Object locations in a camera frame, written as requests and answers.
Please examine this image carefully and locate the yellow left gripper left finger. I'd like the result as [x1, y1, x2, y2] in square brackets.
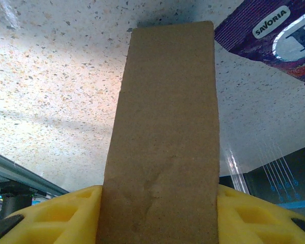
[0, 185, 104, 244]

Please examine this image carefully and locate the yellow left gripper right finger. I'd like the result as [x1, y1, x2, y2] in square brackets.
[217, 184, 305, 244]

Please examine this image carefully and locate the brown cardboard box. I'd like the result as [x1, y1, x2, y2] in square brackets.
[96, 20, 221, 244]

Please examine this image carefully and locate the black device under table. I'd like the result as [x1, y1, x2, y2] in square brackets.
[0, 181, 48, 227]

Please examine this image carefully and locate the dark backdrop with blue graphics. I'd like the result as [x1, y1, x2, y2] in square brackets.
[218, 142, 305, 223]

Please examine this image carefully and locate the purple snack bag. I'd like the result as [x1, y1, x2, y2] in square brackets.
[215, 0, 305, 92]

